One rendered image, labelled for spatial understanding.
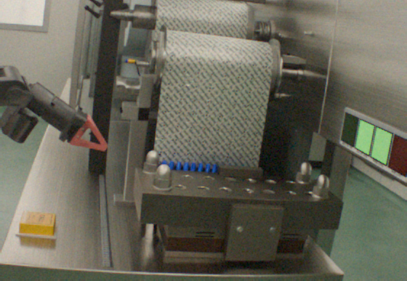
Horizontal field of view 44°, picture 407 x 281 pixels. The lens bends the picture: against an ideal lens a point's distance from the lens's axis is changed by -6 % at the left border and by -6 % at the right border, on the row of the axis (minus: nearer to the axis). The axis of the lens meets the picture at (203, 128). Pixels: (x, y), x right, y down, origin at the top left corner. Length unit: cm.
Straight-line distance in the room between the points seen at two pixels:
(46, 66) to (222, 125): 566
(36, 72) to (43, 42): 38
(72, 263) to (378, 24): 68
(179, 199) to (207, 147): 22
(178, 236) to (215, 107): 30
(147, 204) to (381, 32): 51
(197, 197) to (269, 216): 14
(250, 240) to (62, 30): 583
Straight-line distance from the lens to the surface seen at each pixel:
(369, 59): 96
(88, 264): 96
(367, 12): 99
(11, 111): 110
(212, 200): 97
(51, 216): 109
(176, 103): 112
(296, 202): 103
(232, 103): 114
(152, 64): 113
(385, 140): 87
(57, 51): 669
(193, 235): 101
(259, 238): 101
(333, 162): 141
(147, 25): 139
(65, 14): 666
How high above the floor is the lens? 134
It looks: 11 degrees down
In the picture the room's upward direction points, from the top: 7 degrees clockwise
